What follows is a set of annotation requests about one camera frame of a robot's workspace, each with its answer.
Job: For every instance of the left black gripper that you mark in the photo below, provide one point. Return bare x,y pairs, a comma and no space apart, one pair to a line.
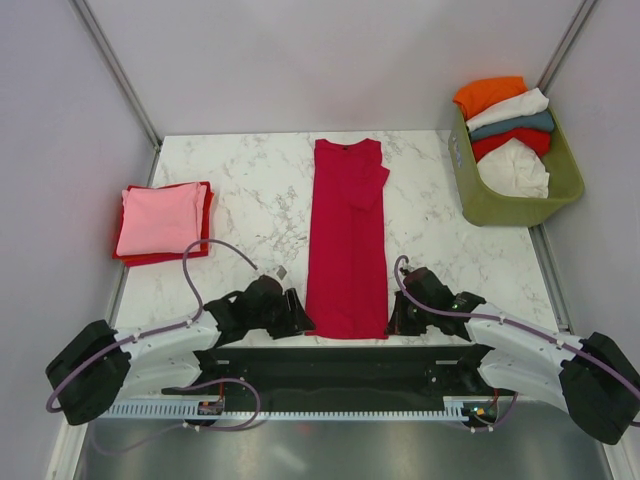
298,317

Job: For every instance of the teal shirt in bin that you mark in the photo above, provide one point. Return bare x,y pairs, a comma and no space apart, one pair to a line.
542,121

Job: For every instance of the orange t shirt in bin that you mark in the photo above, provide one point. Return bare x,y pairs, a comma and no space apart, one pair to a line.
479,95

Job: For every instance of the white slotted cable duct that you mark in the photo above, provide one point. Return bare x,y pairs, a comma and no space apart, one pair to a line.
450,409

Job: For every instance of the crimson red t shirt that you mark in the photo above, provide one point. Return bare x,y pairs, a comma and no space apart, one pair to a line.
347,286

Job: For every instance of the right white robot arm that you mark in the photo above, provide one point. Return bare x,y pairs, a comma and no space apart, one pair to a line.
590,379

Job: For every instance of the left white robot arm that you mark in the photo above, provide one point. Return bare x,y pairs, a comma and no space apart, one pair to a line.
102,365

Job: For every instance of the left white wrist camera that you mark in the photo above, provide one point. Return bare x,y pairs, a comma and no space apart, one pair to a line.
281,273

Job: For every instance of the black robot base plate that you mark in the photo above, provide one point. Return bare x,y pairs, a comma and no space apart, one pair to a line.
377,376

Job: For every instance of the crumpled white shirt in bin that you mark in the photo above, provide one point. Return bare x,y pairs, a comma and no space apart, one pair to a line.
514,170

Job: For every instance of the right aluminium frame post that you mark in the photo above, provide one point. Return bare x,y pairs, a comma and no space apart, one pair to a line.
567,41

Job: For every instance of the olive green plastic bin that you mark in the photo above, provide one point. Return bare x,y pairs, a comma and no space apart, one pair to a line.
482,206

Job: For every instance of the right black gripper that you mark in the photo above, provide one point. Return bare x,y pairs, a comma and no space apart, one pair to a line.
397,323

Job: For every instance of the white folded shirt in bin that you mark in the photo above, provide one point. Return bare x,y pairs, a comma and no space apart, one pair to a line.
529,103

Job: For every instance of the folded pink t shirt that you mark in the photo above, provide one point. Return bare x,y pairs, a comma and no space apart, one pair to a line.
161,221

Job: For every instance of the left aluminium frame post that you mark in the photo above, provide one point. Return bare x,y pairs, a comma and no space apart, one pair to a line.
98,37

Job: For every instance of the aluminium frame post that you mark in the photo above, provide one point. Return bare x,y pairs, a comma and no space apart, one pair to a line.
98,37
567,41

